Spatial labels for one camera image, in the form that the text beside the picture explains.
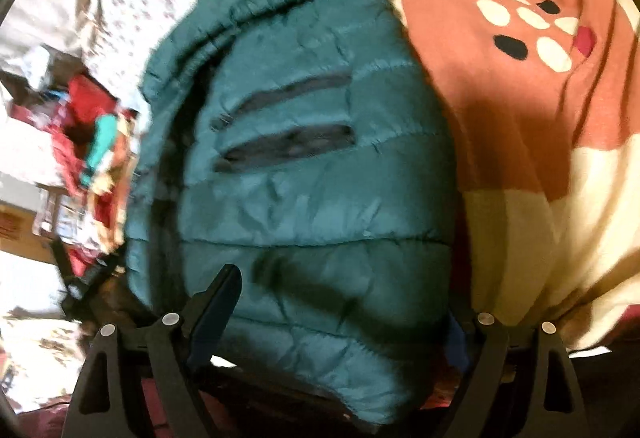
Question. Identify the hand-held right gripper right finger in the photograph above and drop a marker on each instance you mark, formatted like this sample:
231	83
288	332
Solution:
487	353

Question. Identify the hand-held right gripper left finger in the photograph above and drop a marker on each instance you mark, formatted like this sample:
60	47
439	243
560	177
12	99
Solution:
215	318

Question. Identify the green puffer jacket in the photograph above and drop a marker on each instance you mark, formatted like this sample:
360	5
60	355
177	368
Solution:
310	168

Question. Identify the red clothes pile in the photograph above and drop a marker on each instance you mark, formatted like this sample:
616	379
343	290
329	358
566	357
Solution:
85	93

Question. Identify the teal garment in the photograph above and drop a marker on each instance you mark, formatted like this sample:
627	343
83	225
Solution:
102	138

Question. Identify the yellow and red printed blanket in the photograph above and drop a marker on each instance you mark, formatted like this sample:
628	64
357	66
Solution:
500	118

